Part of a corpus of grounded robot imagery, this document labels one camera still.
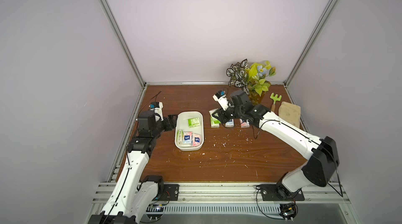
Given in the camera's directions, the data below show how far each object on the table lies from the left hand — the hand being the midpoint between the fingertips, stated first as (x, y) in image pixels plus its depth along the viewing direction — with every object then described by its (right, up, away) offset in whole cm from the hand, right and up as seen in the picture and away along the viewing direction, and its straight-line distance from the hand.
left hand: (174, 115), depth 77 cm
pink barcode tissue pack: (+11, -15, +10) cm, 21 cm away
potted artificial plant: (+44, +21, +16) cm, 52 cm away
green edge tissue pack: (+1, -13, +10) cm, 17 cm away
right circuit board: (+54, -43, -8) cm, 70 cm away
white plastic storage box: (+1, -8, +19) cm, 21 cm away
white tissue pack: (+8, -7, +17) cm, 20 cm away
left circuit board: (-8, -45, -6) cm, 46 cm away
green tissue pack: (+19, -1, 0) cm, 19 cm away
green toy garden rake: (+66, +9, +33) cm, 75 cm away
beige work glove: (+73, -2, +25) cm, 77 cm away
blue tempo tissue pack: (+5, -14, +11) cm, 19 cm away
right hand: (+20, +3, 0) cm, 20 cm away
